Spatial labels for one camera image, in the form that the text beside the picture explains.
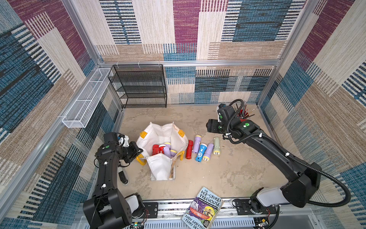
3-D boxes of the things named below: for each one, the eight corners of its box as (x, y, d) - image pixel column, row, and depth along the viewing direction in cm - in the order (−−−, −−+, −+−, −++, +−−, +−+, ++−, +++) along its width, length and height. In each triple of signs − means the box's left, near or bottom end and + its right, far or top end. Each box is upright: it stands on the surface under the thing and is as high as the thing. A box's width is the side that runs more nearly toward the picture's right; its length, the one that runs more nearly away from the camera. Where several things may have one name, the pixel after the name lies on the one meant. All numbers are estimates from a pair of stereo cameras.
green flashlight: (213, 155, 94) (213, 153, 92) (213, 139, 102) (213, 136, 100) (219, 156, 94) (220, 154, 91) (219, 139, 102) (219, 137, 99)
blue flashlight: (194, 160, 92) (195, 158, 89) (200, 144, 99) (200, 142, 96) (202, 163, 90) (202, 161, 88) (207, 147, 98) (208, 144, 95)
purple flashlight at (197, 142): (192, 152, 95) (192, 150, 93) (195, 136, 103) (195, 134, 100) (198, 153, 95) (199, 151, 92) (201, 138, 103) (201, 135, 100)
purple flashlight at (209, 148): (201, 159, 92) (202, 158, 90) (207, 143, 100) (208, 141, 98) (208, 162, 91) (209, 161, 89) (214, 145, 98) (214, 143, 96)
